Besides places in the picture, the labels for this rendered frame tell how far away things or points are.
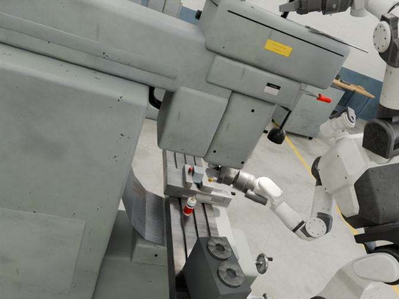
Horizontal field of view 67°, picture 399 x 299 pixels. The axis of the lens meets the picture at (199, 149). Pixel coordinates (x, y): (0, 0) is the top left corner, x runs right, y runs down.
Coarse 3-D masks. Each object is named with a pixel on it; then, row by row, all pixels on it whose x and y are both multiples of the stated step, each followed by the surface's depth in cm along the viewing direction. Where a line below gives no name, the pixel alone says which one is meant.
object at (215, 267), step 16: (208, 240) 107; (224, 240) 108; (192, 256) 108; (208, 256) 101; (224, 256) 101; (192, 272) 107; (208, 272) 97; (224, 272) 96; (240, 272) 98; (192, 288) 106; (208, 288) 96; (224, 288) 92; (240, 288) 94
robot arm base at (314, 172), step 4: (320, 156) 132; (316, 160) 133; (312, 164) 136; (316, 164) 132; (312, 168) 134; (316, 168) 130; (312, 172) 133; (316, 172) 129; (316, 176) 128; (320, 180) 127
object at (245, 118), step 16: (240, 96) 104; (224, 112) 108; (240, 112) 107; (256, 112) 108; (272, 112) 110; (224, 128) 110; (240, 128) 111; (256, 128) 112; (224, 144) 114; (240, 144) 115; (208, 160) 117; (224, 160) 118; (240, 160) 119
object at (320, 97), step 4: (300, 92) 106; (304, 92) 106; (308, 92) 106; (312, 96) 107; (316, 96) 107; (320, 96) 107; (324, 96) 108; (320, 100) 108; (324, 100) 108; (328, 100) 108
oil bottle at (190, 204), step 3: (189, 198) 139; (192, 198) 138; (189, 201) 138; (192, 201) 138; (195, 201) 139; (186, 204) 139; (189, 204) 138; (192, 204) 138; (186, 207) 139; (189, 207) 139; (192, 207) 139; (183, 210) 142; (186, 210) 140; (189, 210) 140; (183, 213) 141; (186, 213) 141; (189, 213) 141
